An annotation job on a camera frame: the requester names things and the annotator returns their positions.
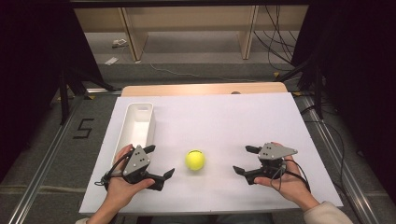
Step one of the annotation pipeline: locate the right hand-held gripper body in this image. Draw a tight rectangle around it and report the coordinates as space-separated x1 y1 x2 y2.
257 142 299 179

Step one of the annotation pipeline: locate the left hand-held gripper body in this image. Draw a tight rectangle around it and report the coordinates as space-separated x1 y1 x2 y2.
122 144 155 185

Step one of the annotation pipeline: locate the white plastic container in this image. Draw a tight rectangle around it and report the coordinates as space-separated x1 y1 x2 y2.
110 102 156 166

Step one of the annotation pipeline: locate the yellow tennis ball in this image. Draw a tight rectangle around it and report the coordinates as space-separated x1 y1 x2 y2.
185 148 206 172

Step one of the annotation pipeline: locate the person's left hand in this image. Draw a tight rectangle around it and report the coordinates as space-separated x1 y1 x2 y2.
104 143 156 213

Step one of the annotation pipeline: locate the person's right hand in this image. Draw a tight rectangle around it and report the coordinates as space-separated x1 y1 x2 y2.
253 142 320 213

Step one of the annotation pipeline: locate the white foam board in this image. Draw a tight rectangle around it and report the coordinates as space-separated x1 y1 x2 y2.
78 91 344 217

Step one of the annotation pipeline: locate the wooden table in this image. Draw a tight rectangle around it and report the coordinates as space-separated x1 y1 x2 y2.
120 81 289 98

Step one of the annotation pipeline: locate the black metal stand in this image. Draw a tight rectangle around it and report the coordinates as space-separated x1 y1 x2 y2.
274 54 325 120
57 66 117 126

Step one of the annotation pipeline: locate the small white packet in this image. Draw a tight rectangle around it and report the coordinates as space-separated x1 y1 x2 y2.
111 38 129 49

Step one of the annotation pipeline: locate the black curtain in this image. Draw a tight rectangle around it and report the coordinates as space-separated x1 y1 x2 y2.
290 0 396 197
0 0 106 183

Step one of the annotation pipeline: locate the left hand-held gripper cable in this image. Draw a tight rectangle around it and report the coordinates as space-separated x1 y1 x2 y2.
93 150 134 191

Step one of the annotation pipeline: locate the metal floor rail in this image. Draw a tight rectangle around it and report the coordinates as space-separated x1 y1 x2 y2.
7 92 123 224
300 94 381 224

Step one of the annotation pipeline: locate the black floor cable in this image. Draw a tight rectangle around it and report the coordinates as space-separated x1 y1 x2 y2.
300 105 363 224

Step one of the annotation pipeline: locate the white floor cable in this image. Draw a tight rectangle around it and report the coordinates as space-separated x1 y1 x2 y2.
149 63 257 84

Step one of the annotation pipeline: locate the bundle of black cables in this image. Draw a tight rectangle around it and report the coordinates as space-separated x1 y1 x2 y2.
252 5 301 73

